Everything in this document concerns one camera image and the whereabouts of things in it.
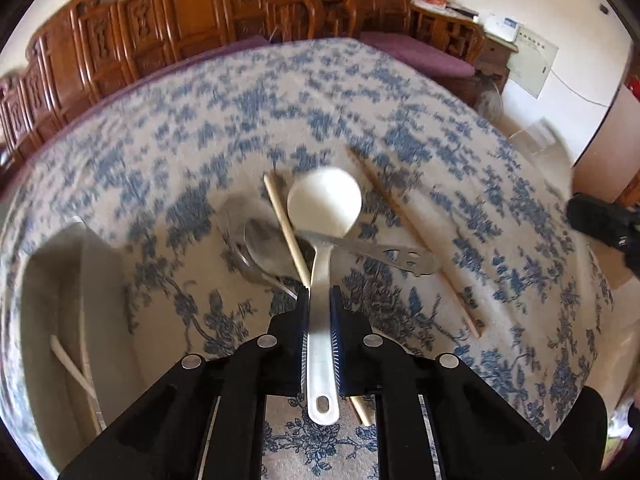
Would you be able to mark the metal perforated utensil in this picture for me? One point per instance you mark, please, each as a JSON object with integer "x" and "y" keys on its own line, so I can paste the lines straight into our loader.
{"x": 400, "y": 259}

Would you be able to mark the blue floral tablecloth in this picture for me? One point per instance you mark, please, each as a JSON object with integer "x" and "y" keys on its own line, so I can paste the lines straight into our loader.
{"x": 200, "y": 110}

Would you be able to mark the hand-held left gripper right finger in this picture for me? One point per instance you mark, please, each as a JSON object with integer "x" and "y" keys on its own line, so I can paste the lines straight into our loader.
{"x": 337, "y": 350}

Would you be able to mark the grey round object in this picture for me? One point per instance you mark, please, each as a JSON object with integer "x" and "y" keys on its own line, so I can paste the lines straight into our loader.
{"x": 489, "y": 97}

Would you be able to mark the small wooden cabinet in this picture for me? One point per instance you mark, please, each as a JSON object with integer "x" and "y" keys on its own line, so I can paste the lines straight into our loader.
{"x": 495, "y": 57}

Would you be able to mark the white box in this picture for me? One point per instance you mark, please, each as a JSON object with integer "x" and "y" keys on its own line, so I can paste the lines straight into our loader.
{"x": 502, "y": 27}

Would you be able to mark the wooden door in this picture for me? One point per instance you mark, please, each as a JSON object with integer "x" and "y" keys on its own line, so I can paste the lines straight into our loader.
{"x": 605, "y": 140}

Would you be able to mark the white plastic ladle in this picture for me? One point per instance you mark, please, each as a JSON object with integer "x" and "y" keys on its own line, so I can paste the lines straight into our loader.
{"x": 324, "y": 200}

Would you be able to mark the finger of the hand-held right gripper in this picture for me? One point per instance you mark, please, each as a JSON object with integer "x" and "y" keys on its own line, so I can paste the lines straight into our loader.
{"x": 600, "y": 225}

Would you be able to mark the clear plastic container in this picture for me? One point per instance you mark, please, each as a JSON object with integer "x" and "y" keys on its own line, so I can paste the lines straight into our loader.
{"x": 542, "y": 140}

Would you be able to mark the black flat box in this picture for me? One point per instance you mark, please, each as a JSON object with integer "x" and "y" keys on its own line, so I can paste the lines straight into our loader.
{"x": 462, "y": 11}

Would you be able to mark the white chopstick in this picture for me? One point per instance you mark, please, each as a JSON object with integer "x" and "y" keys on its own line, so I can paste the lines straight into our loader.
{"x": 89, "y": 360}
{"x": 70, "y": 367}

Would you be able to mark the red hanging decoration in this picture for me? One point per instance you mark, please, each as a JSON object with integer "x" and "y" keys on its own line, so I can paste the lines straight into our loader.
{"x": 635, "y": 90}

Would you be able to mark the white plastic tray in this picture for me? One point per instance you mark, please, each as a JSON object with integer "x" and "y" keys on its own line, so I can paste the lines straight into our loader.
{"x": 100, "y": 285}

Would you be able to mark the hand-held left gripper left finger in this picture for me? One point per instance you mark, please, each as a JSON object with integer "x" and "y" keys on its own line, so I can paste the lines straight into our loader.
{"x": 300, "y": 350}

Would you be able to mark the wooden chopstick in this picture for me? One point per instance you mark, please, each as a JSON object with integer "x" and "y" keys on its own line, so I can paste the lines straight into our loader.
{"x": 462, "y": 307}
{"x": 285, "y": 225}

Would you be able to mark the dark wooden side table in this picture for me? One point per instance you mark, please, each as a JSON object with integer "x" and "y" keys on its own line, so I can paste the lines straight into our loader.
{"x": 340, "y": 15}

